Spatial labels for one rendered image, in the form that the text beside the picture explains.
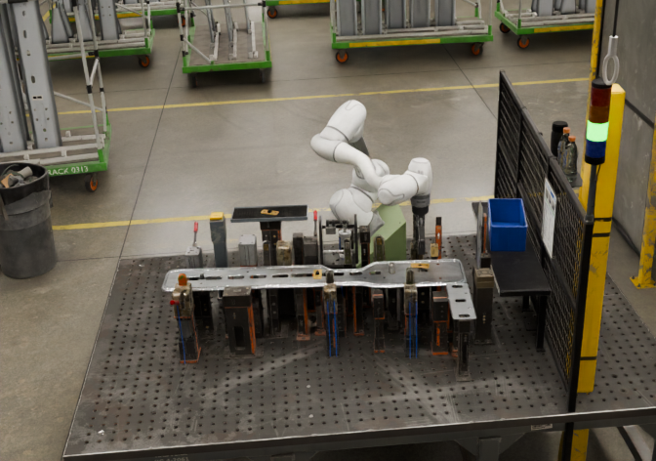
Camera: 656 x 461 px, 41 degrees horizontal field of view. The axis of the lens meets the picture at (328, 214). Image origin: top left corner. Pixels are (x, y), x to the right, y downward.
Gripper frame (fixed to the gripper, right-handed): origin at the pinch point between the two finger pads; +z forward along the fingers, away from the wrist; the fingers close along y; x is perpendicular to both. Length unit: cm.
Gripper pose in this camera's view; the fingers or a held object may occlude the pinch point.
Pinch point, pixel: (420, 244)
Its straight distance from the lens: 400.2
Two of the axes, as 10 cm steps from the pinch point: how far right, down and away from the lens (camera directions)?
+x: 10.0, -0.4, -0.3
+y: -0.1, 4.4, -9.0
